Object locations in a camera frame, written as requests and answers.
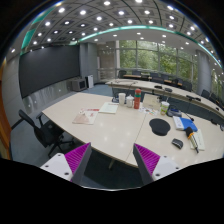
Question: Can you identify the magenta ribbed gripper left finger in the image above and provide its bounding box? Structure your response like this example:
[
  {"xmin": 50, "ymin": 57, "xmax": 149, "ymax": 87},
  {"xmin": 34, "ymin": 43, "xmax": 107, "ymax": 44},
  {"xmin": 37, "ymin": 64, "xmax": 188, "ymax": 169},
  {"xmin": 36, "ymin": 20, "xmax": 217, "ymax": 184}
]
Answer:
[{"xmin": 41, "ymin": 143, "xmax": 92, "ymax": 185}]

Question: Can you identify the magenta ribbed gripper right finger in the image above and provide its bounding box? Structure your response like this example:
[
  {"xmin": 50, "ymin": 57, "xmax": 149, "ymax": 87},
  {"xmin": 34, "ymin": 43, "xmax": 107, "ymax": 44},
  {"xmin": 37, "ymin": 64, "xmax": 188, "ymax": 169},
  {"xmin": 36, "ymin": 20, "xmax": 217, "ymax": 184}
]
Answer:
[{"xmin": 133, "ymin": 144, "xmax": 180, "ymax": 185}]

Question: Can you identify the black computer mouse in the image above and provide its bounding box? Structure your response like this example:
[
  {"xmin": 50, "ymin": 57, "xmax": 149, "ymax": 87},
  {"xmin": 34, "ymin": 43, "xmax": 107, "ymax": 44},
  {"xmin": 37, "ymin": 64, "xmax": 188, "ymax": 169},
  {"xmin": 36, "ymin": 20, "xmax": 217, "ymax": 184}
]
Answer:
[{"xmin": 172, "ymin": 138, "xmax": 183, "ymax": 149}]

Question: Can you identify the black round mouse pad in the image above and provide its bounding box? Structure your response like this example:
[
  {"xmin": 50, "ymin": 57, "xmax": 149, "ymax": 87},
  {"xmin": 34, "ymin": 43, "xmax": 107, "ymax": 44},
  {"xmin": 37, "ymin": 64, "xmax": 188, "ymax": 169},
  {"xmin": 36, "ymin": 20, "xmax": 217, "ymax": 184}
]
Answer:
[{"xmin": 149, "ymin": 118, "xmax": 171, "ymax": 136}]

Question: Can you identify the black office chair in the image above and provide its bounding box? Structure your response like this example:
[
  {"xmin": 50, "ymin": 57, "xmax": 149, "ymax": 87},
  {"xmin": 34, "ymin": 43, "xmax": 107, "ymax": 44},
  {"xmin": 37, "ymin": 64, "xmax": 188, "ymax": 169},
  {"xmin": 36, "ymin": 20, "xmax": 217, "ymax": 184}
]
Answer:
[{"xmin": 17, "ymin": 110, "xmax": 75, "ymax": 157}]

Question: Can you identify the yellow black handheld tool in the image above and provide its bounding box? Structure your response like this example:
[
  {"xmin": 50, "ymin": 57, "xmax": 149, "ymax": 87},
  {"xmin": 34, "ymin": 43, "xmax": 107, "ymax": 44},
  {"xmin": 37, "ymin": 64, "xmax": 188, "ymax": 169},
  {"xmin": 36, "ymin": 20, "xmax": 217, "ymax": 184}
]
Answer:
[{"xmin": 185, "ymin": 127, "xmax": 199, "ymax": 153}]

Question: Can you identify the red paper booklet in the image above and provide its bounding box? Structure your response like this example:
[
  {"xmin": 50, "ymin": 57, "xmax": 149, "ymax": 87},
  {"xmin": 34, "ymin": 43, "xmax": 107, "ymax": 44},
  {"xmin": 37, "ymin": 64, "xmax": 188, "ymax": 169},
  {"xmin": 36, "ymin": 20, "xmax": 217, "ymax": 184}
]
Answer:
[{"xmin": 73, "ymin": 108, "xmax": 99, "ymax": 125}]

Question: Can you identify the white paper sheet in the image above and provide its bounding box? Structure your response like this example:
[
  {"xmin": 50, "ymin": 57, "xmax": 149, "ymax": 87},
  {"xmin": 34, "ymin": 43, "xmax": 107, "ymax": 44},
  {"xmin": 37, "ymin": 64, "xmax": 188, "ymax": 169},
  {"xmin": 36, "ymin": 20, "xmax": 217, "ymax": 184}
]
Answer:
[{"xmin": 193, "ymin": 130, "xmax": 205, "ymax": 151}]

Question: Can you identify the blue folder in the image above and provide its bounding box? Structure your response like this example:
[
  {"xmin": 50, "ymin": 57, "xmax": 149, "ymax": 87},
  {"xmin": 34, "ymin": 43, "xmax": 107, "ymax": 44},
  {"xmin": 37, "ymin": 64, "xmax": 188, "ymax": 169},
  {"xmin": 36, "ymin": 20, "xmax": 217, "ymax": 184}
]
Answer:
[{"xmin": 181, "ymin": 118, "xmax": 198, "ymax": 132}]

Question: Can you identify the green white drink cup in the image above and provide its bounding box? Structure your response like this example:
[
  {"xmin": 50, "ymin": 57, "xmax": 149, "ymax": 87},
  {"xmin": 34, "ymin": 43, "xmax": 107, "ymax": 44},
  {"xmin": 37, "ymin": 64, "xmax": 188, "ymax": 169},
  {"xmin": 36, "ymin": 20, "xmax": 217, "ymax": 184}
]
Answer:
[{"xmin": 160, "ymin": 101, "xmax": 170, "ymax": 115}]

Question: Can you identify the white standing card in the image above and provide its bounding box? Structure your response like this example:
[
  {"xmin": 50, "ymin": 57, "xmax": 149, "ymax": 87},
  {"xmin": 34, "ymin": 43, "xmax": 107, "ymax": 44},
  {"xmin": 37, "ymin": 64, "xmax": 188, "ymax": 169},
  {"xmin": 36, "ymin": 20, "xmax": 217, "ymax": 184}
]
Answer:
[{"xmin": 143, "ymin": 94, "xmax": 160, "ymax": 110}]

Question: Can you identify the white open book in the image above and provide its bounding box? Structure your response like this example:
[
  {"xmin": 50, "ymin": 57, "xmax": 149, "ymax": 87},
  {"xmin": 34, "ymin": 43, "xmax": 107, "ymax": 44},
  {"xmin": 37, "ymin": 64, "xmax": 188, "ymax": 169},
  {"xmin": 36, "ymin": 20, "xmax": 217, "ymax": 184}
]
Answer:
[{"xmin": 99, "ymin": 102, "xmax": 118, "ymax": 114}]

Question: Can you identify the white mug with lid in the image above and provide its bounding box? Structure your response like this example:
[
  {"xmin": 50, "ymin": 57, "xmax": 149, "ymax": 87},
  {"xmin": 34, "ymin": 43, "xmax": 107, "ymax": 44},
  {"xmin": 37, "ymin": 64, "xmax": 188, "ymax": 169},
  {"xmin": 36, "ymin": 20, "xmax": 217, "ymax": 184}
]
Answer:
[{"xmin": 126, "ymin": 95, "xmax": 134, "ymax": 108}]

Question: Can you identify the red green thermos bottle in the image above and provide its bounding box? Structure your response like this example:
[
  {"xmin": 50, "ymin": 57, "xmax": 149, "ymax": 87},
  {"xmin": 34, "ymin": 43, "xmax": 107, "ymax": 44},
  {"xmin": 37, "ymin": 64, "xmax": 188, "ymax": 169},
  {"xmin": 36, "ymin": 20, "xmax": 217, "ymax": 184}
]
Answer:
[{"xmin": 134, "ymin": 88, "xmax": 141, "ymax": 109}]

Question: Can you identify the long curved conference desk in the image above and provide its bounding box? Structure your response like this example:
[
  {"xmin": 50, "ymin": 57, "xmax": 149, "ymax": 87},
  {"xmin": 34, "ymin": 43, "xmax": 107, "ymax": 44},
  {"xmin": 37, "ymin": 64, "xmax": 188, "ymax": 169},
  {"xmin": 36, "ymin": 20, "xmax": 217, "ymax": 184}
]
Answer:
[{"xmin": 107, "ymin": 79, "xmax": 224, "ymax": 123}]

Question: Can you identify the white paper cup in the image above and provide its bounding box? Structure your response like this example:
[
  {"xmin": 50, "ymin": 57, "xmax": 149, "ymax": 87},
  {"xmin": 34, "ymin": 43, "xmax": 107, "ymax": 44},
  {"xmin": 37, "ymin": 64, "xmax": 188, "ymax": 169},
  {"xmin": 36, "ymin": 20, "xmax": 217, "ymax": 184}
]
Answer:
[{"xmin": 118, "ymin": 93, "xmax": 126, "ymax": 106}]

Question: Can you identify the black gooseneck microphone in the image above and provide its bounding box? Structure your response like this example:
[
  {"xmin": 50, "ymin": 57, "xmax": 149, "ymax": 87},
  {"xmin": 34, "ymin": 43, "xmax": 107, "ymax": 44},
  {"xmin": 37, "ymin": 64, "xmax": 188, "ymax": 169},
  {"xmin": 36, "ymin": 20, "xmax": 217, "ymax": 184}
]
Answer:
[{"xmin": 185, "ymin": 95, "xmax": 201, "ymax": 122}]

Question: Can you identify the grey box cabinet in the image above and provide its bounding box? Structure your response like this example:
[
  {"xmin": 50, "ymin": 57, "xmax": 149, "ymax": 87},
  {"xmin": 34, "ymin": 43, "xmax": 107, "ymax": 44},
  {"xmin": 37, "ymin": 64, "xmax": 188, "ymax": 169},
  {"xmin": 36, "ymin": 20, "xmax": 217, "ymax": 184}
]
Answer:
[{"xmin": 69, "ymin": 79, "xmax": 87, "ymax": 92}]

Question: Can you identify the white appliance by wall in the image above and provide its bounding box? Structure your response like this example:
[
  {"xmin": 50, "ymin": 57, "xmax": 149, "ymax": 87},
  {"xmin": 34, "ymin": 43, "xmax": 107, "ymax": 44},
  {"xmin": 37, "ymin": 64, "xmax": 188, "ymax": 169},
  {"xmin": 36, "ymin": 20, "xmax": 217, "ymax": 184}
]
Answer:
[{"xmin": 86, "ymin": 75, "xmax": 94, "ymax": 88}]

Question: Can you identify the large dark wall screen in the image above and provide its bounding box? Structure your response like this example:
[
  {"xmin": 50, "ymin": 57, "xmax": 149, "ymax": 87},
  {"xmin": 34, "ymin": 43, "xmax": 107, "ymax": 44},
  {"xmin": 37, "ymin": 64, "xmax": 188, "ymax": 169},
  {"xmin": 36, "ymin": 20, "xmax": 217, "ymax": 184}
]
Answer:
[{"xmin": 19, "ymin": 46, "xmax": 80, "ymax": 98}]

